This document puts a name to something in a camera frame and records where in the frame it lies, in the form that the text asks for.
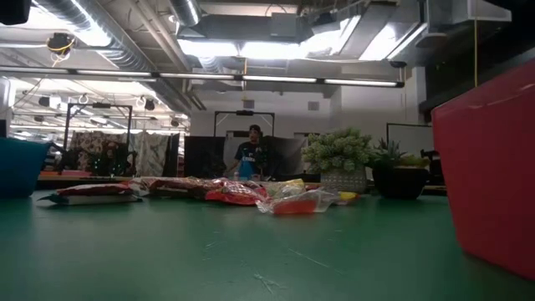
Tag black metal frame stand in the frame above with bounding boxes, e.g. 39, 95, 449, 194
61, 102, 134, 175

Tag dark grey partition panel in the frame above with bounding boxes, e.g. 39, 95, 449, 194
262, 135, 309, 177

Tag clear bag red gummies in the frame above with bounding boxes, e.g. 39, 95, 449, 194
255, 188, 340, 216

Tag blue plastic bin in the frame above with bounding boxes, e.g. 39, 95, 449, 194
0, 136, 52, 200

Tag red Skittles pack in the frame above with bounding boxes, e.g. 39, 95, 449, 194
204, 179, 269, 207

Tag black overhead beam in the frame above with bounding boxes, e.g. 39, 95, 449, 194
419, 0, 535, 123

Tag floral patterned cloth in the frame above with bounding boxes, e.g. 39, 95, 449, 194
69, 131, 129, 177

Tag long ceiling light bar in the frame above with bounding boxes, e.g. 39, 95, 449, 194
0, 65, 405, 89

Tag clear candy bag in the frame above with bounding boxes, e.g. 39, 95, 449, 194
267, 178, 307, 200

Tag black camera rig frame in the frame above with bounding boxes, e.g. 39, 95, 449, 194
213, 110, 276, 139

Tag wooden side table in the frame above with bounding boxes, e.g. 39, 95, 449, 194
35, 169, 455, 197

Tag pale patterned cloth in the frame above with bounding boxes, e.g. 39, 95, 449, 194
127, 132, 171, 177

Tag silver round ventilation duct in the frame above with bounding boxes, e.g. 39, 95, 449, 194
33, 0, 201, 114

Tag dark chair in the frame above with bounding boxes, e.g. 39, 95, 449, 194
420, 148, 451, 187

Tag person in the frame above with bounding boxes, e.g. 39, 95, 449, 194
225, 124, 268, 181

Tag dark potted spiky plant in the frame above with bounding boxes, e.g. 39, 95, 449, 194
369, 137, 431, 201

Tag whiteboard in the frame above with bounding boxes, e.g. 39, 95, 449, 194
386, 122, 436, 158

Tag black partition panel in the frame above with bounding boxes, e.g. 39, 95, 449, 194
183, 135, 227, 180

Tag red plastic bin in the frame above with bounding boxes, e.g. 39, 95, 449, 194
431, 58, 535, 281

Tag dark background robot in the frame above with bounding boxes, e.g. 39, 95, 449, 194
85, 141, 141, 177

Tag pale green potted succulent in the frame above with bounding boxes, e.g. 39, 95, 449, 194
301, 127, 375, 197

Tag rectangular metal air duct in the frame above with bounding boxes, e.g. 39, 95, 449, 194
179, 0, 513, 64

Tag yellow green fruit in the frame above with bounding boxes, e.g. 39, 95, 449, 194
400, 154, 432, 169

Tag ceiling device yellow cable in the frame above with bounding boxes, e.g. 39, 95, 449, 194
44, 31, 77, 68

